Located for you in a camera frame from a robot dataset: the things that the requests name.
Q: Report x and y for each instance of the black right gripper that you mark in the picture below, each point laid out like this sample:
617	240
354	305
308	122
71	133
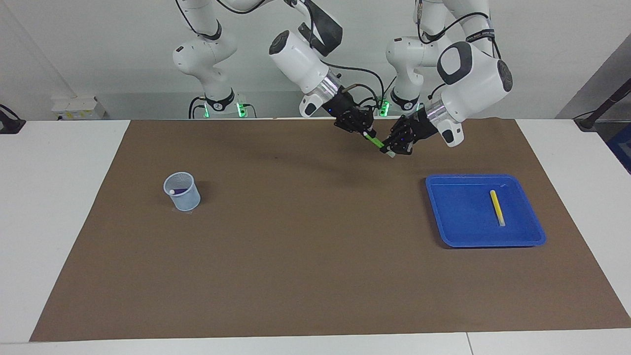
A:
345	108

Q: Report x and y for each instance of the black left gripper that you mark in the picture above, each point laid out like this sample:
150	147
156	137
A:
425	123

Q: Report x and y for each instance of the green pen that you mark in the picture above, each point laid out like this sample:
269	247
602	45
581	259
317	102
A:
376	142

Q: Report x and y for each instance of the yellow pen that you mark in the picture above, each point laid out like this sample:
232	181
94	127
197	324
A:
497	207

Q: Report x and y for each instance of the purple pen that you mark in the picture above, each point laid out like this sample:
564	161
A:
178	191

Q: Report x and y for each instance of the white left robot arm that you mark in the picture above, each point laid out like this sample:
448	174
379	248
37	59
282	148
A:
473	74

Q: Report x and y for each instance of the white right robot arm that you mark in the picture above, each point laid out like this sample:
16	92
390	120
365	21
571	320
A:
300	59

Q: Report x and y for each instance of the blue plastic tray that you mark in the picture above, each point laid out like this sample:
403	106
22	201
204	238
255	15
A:
463	217

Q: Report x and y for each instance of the brown table mat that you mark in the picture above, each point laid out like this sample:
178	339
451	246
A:
315	246

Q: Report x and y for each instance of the translucent plastic cup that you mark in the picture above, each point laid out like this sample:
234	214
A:
185	199

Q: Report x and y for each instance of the black stand pole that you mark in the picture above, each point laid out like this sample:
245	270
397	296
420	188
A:
604	106

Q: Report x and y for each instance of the blue crate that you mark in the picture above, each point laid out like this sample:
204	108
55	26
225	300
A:
622	148

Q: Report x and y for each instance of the white box with yellow label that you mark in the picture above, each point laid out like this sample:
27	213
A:
79	108

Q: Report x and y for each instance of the black clamp mount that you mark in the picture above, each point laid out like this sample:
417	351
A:
10	123

